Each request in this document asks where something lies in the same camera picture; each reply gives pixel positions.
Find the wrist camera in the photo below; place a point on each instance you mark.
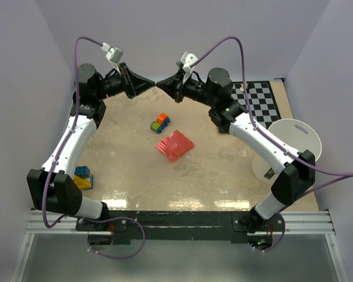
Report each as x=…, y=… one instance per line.
x=185, y=64
x=113, y=55

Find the white trash bin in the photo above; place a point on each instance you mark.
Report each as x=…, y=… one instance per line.
x=296, y=134

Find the yellow blue toy blocks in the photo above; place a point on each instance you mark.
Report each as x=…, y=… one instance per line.
x=83, y=178

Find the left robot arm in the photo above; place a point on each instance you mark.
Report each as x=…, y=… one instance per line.
x=52, y=186

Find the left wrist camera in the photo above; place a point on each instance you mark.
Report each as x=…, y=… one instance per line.
x=113, y=55

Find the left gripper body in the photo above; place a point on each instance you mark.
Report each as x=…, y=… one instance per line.
x=130, y=89

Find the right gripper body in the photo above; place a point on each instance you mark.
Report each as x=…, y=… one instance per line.
x=183, y=89

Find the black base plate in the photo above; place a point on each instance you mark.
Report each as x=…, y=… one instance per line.
x=186, y=225

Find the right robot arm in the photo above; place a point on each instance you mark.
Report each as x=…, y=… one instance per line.
x=293, y=168

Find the red trash bag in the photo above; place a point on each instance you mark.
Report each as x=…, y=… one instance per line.
x=174, y=146

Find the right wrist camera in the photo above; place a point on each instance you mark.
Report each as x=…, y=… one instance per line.
x=185, y=64

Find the colourful toy block car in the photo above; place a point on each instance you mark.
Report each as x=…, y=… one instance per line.
x=160, y=123

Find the aluminium front rail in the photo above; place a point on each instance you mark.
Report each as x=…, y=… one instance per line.
x=299, y=222

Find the black white chessboard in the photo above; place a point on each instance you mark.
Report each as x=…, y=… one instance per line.
x=261, y=99

